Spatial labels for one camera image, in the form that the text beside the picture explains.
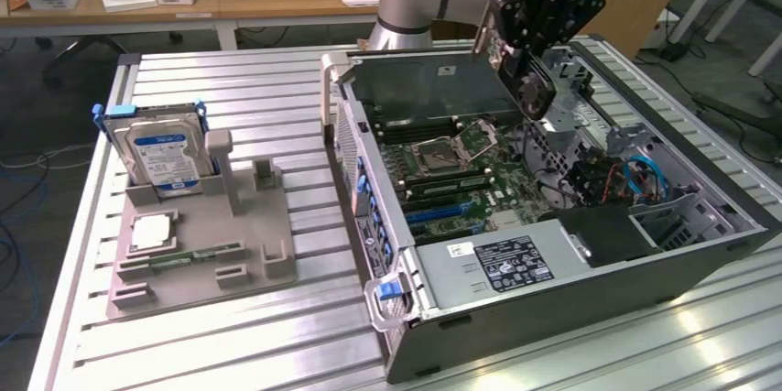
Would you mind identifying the low-profile graphics card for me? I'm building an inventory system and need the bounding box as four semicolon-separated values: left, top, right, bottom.
473;0;561;122

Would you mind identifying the metal socket cover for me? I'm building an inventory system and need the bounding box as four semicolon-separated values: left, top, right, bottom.
451;118;499;163

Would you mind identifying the black chair base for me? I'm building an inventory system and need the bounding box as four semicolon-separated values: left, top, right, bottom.
36;31;184;88
693;91;782;138

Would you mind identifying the CPU socket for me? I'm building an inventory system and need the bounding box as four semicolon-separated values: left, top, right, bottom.
412;134;475;177

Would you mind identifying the green motherboard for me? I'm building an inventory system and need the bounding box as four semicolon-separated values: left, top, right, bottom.
366;106;563;245

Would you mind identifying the wooden desk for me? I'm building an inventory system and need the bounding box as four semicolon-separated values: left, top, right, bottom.
216;0;551;51
0;0;222;51

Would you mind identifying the dark RAM stick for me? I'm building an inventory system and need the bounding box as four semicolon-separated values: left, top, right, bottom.
399;170;495;195

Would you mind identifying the blue expansion slot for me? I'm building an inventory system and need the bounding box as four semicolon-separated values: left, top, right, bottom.
406;205;467;223

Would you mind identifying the silver disk bay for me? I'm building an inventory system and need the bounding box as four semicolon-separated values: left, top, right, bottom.
626;187;738;253

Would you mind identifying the grey power supply unit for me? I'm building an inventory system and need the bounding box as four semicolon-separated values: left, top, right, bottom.
399;219;594;312

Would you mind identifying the hard disk in blue caddy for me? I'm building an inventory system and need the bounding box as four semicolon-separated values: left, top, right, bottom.
91;97;212;200

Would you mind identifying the black open PC case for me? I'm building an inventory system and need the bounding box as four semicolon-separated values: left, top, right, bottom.
320;33;782;386

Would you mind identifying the grey parts rack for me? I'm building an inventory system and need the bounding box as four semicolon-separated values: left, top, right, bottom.
107;129;300;321

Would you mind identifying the silver CPU chip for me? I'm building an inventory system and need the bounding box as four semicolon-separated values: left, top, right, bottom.
132;215;174;248

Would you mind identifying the green RAM stick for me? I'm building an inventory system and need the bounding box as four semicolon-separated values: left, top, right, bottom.
148;247;238;269

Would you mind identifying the white table frame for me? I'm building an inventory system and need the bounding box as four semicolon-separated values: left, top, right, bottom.
669;0;782;76

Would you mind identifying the silver drive bracket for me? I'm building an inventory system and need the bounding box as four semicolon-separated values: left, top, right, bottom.
529;49;613;154

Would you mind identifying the blue wire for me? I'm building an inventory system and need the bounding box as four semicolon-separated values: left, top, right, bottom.
622;155;674;202

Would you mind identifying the orange wire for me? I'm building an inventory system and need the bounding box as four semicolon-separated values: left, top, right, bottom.
603;161;630;204

